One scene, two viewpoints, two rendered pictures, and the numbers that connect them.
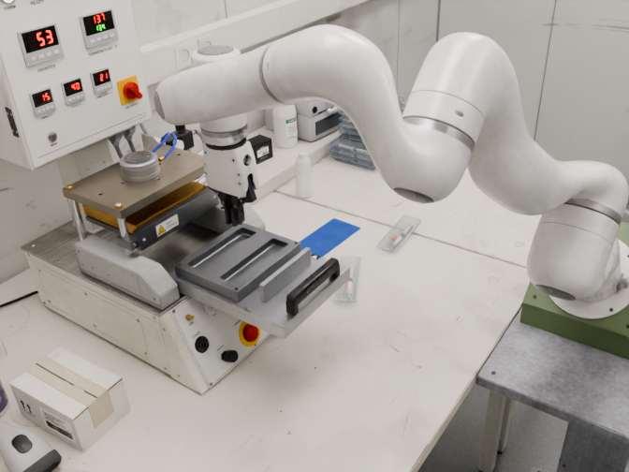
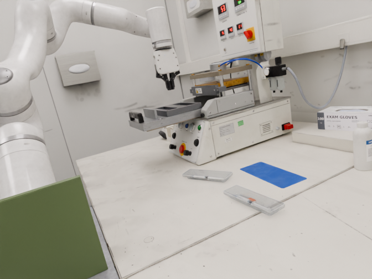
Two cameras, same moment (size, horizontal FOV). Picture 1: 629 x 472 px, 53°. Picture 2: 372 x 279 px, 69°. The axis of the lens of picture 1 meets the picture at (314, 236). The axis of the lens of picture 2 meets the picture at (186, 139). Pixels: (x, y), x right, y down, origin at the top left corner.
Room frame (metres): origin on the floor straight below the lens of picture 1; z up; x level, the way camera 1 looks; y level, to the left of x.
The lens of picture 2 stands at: (1.70, -0.89, 1.13)
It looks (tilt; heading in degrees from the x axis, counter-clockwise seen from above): 14 degrees down; 120
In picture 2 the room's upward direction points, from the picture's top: 11 degrees counter-clockwise
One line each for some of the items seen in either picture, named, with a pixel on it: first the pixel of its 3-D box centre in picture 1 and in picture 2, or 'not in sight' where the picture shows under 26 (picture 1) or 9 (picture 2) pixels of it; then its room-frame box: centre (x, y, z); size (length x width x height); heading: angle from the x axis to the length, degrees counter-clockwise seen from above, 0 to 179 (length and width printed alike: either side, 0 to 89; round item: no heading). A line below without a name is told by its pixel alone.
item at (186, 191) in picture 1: (148, 189); (220, 79); (1.24, 0.36, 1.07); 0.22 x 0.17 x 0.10; 144
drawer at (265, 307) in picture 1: (257, 271); (166, 113); (1.05, 0.12, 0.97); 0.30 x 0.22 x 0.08; 54
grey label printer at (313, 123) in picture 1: (304, 106); not in sight; (2.21, 0.01, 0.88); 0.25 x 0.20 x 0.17; 48
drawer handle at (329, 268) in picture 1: (314, 285); (135, 117); (0.97, 0.01, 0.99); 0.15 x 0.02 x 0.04; 144
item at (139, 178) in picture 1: (140, 177); (227, 74); (1.27, 0.38, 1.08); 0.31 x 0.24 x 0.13; 144
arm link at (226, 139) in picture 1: (226, 131); (161, 45); (1.08, 0.15, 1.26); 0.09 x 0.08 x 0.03; 54
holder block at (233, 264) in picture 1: (239, 258); (175, 108); (1.08, 0.15, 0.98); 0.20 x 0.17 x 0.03; 144
